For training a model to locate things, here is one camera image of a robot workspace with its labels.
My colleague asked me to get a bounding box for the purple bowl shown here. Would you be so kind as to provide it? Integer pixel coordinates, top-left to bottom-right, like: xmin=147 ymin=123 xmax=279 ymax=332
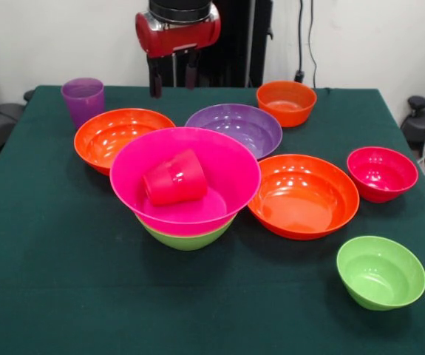
xmin=184 ymin=103 xmax=284 ymax=160

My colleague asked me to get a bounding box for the red cup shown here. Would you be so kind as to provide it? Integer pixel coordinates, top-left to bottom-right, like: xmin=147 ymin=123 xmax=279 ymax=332
xmin=141 ymin=148 xmax=208 ymax=207

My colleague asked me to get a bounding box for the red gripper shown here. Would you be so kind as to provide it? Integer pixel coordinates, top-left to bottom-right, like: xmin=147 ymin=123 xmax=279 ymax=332
xmin=135 ymin=4 xmax=222 ymax=99

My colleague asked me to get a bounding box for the dark green tablecloth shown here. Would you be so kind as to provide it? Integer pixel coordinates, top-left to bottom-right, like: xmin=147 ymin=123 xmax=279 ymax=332
xmin=0 ymin=85 xmax=425 ymax=355

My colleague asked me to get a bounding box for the large green bowl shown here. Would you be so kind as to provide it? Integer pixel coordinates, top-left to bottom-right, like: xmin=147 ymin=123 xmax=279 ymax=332
xmin=135 ymin=212 xmax=237 ymax=252

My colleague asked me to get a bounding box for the small red bowl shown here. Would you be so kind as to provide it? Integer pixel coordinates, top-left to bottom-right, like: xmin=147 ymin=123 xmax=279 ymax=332
xmin=346 ymin=146 xmax=420 ymax=204

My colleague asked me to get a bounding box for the black cable with plug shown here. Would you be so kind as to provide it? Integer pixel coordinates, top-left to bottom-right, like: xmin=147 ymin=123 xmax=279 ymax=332
xmin=293 ymin=0 xmax=306 ymax=84

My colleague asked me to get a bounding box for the large orange bowl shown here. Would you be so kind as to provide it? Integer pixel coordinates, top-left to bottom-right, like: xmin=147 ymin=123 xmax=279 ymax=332
xmin=73 ymin=107 xmax=177 ymax=177
xmin=247 ymin=154 xmax=361 ymax=241

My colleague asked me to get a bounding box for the small green bowl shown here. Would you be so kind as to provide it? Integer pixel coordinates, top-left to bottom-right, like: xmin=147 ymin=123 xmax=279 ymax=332
xmin=336 ymin=235 xmax=425 ymax=312

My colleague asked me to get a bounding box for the large pink bowl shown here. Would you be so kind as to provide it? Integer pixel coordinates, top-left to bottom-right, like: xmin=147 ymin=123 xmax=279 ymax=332
xmin=109 ymin=126 xmax=262 ymax=237

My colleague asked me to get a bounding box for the gray pedestal leg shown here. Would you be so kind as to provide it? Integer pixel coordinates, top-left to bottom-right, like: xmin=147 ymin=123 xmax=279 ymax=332
xmin=0 ymin=89 xmax=35 ymax=152
xmin=400 ymin=95 xmax=425 ymax=149

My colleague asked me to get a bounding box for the purple cup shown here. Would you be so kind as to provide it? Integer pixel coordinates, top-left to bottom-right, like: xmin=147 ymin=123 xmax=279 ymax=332
xmin=60 ymin=77 xmax=106 ymax=131

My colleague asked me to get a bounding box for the small orange bowl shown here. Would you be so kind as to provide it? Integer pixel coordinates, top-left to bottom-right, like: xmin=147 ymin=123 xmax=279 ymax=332
xmin=256 ymin=80 xmax=318 ymax=129

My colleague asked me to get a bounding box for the thin black wall cable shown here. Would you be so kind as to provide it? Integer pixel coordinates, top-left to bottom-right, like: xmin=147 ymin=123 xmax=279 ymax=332
xmin=307 ymin=0 xmax=320 ymax=89

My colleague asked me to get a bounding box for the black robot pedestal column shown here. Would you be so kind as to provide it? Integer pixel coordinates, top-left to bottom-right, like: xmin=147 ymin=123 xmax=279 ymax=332
xmin=149 ymin=0 xmax=274 ymax=89

